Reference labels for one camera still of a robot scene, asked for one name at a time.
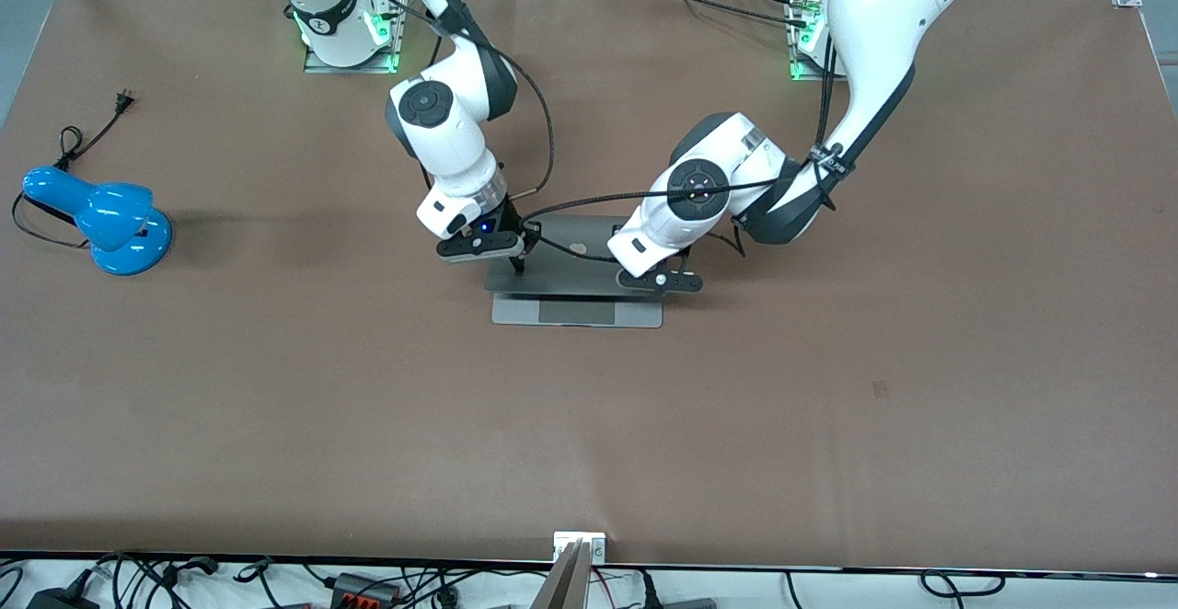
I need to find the black lamp cable with plug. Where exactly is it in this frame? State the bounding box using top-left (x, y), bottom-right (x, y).
top-left (11, 89), bottom-right (137, 251)

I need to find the black power adapter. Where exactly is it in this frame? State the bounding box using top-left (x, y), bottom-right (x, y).
top-left (26, 588), bottom-right (100, 609)

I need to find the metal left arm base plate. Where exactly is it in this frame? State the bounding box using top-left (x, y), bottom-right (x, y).
top-left (785, 0), bottom-right (834, 82)

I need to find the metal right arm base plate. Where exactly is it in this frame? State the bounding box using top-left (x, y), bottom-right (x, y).
top-left (302, 0), bottom-right (407, 75)

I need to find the black adapter with orange plugs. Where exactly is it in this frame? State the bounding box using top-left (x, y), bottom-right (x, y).
top-left (329, 572), bottom-right (402, 606)

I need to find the white table edge bracket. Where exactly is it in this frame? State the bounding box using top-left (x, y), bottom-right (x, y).
top-left (553, 532), bottom-right (607, 564)

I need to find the black table cable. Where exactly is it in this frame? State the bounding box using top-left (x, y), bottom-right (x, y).
top-left (626, 0), bottom-right (811, 29)

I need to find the blue desk lamp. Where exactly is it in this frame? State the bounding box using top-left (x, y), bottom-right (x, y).
top-left (22, 166), bottom-right (173, 277)

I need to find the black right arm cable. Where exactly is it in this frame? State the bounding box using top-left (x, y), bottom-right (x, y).
top-left (368, 0), bottom-right (556, 224)

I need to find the brown camera mount bar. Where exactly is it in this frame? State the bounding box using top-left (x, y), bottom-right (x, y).
top-left (529, 540), bottom-right (590, 609)

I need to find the black looped floor cable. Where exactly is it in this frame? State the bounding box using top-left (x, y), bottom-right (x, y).
top-left (920, 569), bottom-right (1006, 598)

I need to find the silver laptop with black keyboard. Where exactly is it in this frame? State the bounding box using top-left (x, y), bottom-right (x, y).
top-left (485, 214), bottom-right (664, 328)

